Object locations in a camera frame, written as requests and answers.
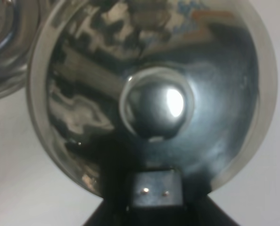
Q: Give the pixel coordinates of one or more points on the far stainless steel teacup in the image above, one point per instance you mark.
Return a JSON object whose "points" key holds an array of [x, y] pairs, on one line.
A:
{"points": [[19, 22]]}

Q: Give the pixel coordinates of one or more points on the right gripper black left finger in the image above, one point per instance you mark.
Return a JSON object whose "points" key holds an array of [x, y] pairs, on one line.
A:
{"points": [[110, 213]]}

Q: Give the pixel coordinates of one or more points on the stainless steel teapot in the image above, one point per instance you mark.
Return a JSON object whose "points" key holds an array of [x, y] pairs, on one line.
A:
{"points": [[116, 88]]}

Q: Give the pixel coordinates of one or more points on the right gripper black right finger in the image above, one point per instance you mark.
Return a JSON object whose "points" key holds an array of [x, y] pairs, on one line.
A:
{"points": [[204, 212]]}

